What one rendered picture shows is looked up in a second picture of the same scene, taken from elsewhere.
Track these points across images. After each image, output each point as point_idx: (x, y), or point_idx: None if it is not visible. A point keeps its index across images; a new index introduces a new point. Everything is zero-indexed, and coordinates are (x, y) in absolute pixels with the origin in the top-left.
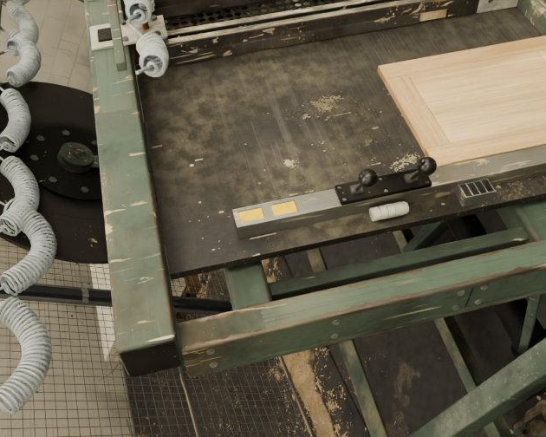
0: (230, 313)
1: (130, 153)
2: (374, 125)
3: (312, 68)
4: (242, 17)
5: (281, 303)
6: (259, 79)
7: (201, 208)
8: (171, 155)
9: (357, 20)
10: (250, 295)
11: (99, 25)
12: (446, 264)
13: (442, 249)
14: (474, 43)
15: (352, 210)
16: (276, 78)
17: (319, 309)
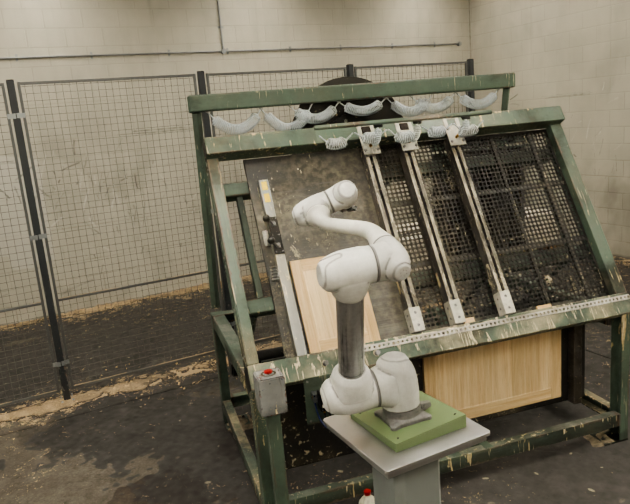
0: (219, 174)
1: (291, 140)
2: (318, 244)
3: None
4: (400, 196)
5: (222, 190)
6: None
7: (274, 171)
8: (303, 161)
9: None
10: (235, 188)
11: (373, 126)
12: (234, 248)
13: (253, 262)
14: (377, 303)
15: (267, 224)
16: None
17: (218, 202)
